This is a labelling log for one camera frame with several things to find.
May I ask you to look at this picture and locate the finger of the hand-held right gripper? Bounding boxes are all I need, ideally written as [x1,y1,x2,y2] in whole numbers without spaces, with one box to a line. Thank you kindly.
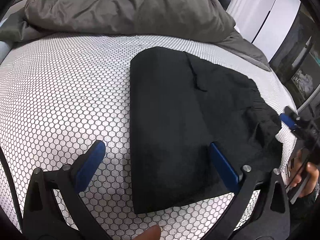
[284,106,301,121]
[279,112,298,131]

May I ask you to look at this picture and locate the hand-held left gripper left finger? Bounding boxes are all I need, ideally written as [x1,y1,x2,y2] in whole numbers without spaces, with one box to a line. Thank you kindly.
[22,140,107,240]

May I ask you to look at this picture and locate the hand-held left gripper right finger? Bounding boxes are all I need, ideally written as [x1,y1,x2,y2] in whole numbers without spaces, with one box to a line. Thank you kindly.
[209,142,290,240]

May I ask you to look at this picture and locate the black pants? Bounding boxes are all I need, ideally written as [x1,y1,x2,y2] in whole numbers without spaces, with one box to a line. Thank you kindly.
[129,46,284,215]

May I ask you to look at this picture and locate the person's right hand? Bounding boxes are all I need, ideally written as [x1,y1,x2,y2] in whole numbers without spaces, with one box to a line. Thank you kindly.
[287,155,320,198]

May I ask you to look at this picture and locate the person's left hand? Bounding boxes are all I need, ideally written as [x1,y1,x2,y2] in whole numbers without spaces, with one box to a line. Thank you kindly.
[136,225,162,240]

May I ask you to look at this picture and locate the dark glass cabinet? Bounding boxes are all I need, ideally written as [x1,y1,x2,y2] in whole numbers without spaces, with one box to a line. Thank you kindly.
[269,0,320,110]

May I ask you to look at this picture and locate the white honeycomb mattress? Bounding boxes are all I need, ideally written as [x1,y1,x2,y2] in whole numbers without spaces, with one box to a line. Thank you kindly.
[0,31,299,240]

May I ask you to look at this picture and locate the white wardrobe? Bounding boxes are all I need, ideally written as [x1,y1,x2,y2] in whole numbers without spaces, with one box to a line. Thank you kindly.
[252,0,302,60]

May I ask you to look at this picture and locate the white pleated curtain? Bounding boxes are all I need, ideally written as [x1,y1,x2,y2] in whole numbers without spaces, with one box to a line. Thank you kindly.
[226,0,270,32]

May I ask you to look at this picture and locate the dark object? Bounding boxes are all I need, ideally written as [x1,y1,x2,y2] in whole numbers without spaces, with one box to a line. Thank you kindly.
[216,0,232,11]

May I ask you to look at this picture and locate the light blue pillow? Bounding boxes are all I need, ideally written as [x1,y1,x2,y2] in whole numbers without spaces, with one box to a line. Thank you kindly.
[0,41,13,60]

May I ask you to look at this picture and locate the grey duvet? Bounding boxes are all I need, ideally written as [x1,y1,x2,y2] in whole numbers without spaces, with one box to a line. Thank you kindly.
[0,0,272,72]

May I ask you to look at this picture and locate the black cable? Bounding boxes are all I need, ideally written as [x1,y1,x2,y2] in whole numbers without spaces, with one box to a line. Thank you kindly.
[0,145,22,223]

